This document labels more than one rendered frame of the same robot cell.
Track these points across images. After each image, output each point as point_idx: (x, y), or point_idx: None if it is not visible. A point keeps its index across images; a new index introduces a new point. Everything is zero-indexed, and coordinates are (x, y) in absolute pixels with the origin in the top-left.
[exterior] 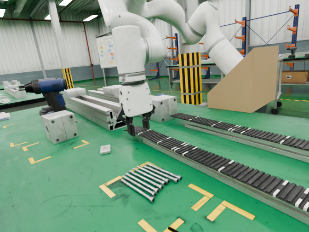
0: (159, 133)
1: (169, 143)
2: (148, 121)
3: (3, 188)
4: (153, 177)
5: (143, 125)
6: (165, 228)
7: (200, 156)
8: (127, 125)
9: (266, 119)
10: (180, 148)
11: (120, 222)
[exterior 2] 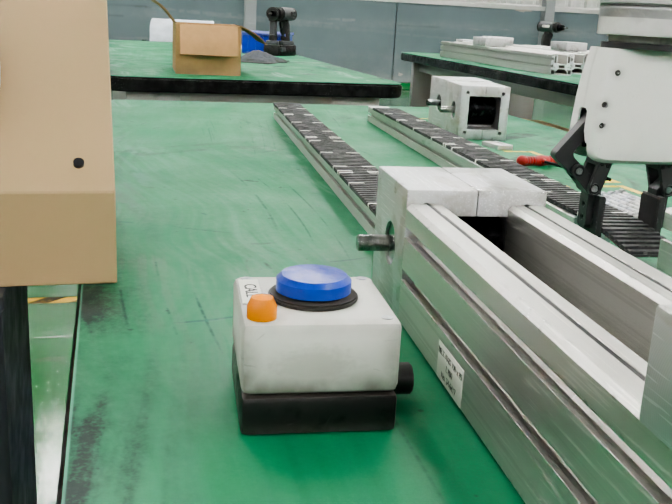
0: (559, 201)
1: (553, 186)
2: (581, 197)
3: None
4: (610, 199)
5: (601, 222)
6: (612, 187)
7: (518, 169)
8: (667, 199)
9: (164, 200)
10: (539, 179)
11: (669, 197)
